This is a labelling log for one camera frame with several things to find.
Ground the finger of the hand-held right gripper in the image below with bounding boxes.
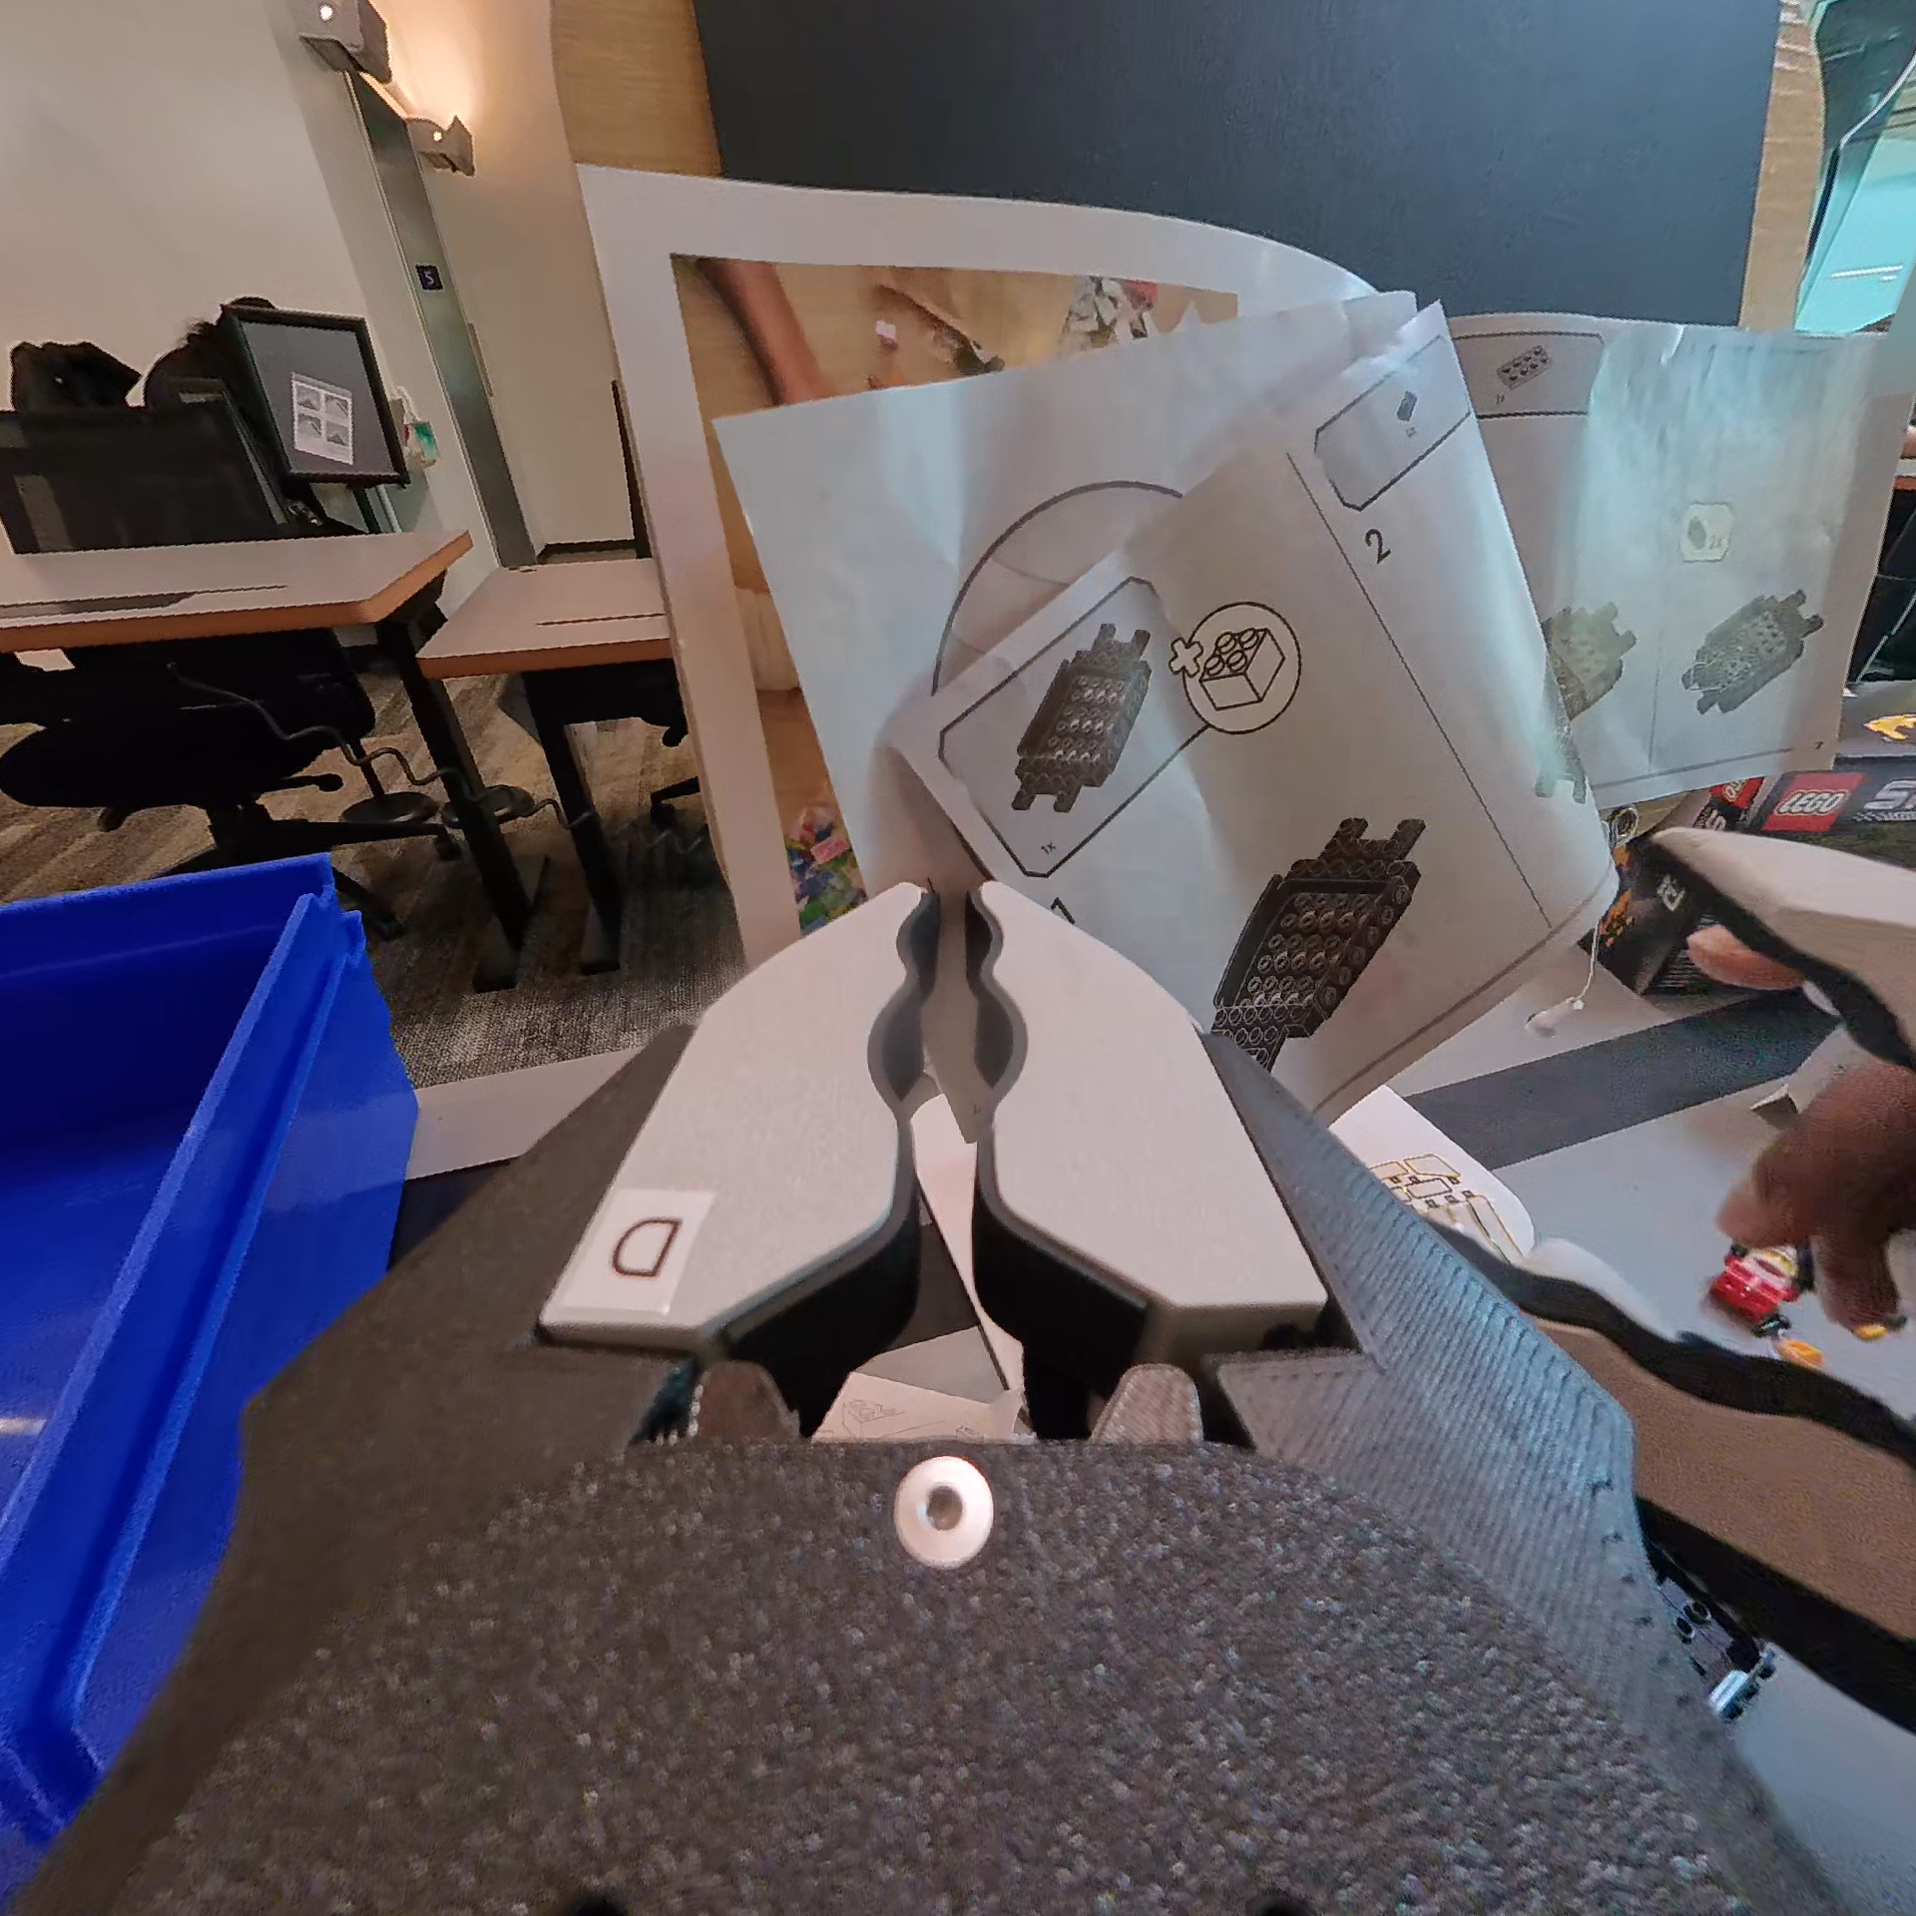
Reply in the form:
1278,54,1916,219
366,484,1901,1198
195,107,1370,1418
1644,826,1916,1071
1497,1238,1916,1685

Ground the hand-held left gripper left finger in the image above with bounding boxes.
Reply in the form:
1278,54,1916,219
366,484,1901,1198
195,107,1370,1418
534,880,939,1437

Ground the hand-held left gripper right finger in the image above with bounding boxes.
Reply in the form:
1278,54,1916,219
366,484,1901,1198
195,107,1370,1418
964,880,1332,1442

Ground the toy brick instruction booklet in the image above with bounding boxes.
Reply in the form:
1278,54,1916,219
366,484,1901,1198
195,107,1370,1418
574,165,1916,1118

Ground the grey desk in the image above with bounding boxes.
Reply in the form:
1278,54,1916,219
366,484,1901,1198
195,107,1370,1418
403,1017,1916,1916

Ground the wood-top background desk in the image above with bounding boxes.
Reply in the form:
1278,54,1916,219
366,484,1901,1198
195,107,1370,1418
0,531,540,992
419,557,691,974

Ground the person's right hand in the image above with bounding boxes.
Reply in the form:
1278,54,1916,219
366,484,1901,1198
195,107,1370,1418
1723,1066,1916,1334

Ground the black toy set box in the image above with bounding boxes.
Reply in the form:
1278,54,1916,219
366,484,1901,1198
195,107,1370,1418
1594,765,1916,1002

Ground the red toy minifigure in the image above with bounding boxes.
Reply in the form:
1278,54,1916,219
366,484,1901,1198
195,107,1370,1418
1711,1245,1807,1328

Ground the white book stand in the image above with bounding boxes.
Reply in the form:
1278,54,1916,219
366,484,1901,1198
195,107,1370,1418
912,958,1592,1401

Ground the yellow black sticker sheet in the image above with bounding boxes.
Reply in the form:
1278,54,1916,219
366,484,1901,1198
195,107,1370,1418
1369,1153,1535,1260

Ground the blue plastic bin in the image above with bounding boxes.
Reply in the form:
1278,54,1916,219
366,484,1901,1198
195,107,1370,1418
0,853,423,1851

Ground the black office chair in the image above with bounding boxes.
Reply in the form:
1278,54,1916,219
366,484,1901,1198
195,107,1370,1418
0,374,458,871

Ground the black computer monitor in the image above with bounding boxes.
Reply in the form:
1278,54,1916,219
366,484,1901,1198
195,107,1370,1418
222,303,410,489

